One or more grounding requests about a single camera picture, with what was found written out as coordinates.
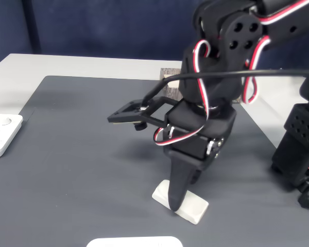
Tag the white block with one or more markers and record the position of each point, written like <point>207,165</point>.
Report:
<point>193,208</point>

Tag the patterned grey cardboard box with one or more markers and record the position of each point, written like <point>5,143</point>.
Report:
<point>170,94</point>

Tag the white flat dimpled device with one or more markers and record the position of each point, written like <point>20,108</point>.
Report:
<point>134,242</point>
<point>5,139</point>

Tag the grey table mat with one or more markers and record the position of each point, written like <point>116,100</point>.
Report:
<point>79,167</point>

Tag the dark blue partition curtain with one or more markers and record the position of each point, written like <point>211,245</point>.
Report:
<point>105,25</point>

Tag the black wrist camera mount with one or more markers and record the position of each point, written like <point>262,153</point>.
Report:
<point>123,114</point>

